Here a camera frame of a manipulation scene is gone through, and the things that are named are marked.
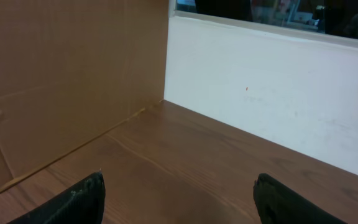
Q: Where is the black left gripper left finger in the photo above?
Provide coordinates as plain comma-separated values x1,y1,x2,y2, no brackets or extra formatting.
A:
9,171,106,224

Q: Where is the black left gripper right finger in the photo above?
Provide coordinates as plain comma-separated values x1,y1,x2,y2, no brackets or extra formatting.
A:
253,173,345,224

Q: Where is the brown cardboard panel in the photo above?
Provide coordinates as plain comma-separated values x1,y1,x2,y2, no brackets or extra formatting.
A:
0,0,169,192

